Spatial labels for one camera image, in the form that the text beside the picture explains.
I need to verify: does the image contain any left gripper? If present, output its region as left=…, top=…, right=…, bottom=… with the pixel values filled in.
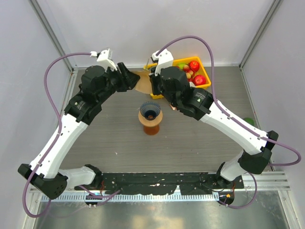
left=97, top=62, right=140, bottom=104

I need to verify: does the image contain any brown paper coffee filter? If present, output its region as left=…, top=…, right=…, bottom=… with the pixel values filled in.
left=134, top=71, right=153, bottom=94

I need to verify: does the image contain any blue plastic dripper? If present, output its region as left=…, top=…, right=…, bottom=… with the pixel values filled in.
left=140, top=102, right=161, bottom=120

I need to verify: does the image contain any wooden ring collar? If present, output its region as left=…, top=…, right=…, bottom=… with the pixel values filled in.
left=138, top=111, right=163, bottom=127

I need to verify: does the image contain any orange glass carafe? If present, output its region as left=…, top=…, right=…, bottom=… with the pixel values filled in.
left=143, top=125, right=160, bottom=135

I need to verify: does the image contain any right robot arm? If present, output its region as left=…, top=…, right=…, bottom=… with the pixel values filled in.
left=149, top=66, right=278, bottom=188

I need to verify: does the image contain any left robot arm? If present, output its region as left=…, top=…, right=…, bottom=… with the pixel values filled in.
left=18, top=62, right=140, bottom=200

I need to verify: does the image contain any green apple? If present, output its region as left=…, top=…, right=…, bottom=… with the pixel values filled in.
left=177, top=63, right=189, bottom=71

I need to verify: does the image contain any yellow plastic tray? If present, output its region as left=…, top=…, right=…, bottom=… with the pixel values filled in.
left=145, top=56, right=212, bottom=100

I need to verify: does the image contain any red apple back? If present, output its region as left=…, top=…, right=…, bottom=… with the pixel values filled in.
left=188, top=61, right=200, bottom=72

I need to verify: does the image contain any red apple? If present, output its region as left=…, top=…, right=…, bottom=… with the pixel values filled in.
left=193, top=74, right=206, bottom=86
left=188, top=61, right=200, bottom=72

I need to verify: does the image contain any red apple front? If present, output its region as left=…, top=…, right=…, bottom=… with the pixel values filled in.
left=193, top=74, right=206, bottom=86

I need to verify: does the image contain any green object at right edge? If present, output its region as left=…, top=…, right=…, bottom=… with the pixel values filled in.
left=243, top=117, right=255, bottom=126

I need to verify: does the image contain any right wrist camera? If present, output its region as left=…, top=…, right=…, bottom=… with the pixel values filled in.
left=151, top=49, right=174, bottom=76

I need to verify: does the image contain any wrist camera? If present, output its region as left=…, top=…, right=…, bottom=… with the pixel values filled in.
left=90, top=48, right=117, bottom=71
left=151, top=49, right=174, bottom=76

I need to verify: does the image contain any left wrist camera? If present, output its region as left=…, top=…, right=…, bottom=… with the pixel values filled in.
left=90, top=48, right=117, bottom=71

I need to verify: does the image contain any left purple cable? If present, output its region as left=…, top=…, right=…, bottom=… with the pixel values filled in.
left=22, top=52, right=122, bottom=218

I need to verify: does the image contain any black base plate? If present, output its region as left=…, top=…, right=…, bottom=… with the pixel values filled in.
left=73, top=171, right=245, bottom=195

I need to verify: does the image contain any white cable duct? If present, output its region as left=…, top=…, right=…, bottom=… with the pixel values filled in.
left=53, top=192, right=219, bottom=202

